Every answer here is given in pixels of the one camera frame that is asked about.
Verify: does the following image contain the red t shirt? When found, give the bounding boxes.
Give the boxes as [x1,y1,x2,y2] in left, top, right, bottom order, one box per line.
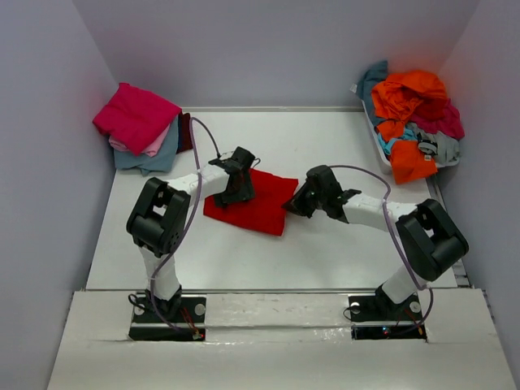
[203,169,298,236]

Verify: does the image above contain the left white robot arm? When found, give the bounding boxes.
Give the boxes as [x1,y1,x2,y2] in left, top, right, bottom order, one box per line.
[126,147,255,322]

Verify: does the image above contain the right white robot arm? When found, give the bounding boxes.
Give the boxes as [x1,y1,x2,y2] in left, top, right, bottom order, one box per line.
[283,165,469,323]

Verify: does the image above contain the maroon folded t shirt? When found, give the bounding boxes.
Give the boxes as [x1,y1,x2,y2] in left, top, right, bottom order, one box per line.
[176,112,193,154]

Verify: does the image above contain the grey-blue folded t shirt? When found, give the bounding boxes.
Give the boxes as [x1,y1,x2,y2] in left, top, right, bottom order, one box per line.
[113,118,179,176]

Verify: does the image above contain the light blue t shirt in pile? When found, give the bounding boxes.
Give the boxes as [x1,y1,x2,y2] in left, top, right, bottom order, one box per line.
[377,128,417,156]

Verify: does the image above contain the magenta folded t shirt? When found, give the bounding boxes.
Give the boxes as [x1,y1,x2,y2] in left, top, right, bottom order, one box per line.
[93,83,181,156]

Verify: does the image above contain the orange t shirt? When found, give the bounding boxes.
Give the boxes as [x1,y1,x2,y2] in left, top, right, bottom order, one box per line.
[371,71,448,184]

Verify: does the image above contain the white laundry basket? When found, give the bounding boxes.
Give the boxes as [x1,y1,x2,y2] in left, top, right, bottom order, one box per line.
[362,100,461,175]

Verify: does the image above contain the pink folded t shirt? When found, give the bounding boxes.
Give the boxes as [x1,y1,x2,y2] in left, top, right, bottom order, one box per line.
[108,125,171,157]

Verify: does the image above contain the teal-grey t shirt in pile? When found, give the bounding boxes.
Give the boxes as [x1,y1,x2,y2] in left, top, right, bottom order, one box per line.
[351,60,388,109]

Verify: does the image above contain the grey t shirt in pile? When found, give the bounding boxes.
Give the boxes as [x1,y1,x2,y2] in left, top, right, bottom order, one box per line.
[405,122,461,167]

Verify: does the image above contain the magenta t shirt in pile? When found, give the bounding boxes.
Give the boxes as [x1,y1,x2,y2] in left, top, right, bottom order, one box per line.
[409,99,466,141]

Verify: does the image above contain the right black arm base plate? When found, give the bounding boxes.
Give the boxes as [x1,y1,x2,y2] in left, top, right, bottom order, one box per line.
[343,295,427,340]

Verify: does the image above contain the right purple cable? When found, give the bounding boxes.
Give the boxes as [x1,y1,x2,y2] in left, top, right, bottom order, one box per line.
[328,164,435,338]

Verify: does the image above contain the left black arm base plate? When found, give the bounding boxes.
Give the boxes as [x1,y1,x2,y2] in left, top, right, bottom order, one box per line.
[128,293,206,342]

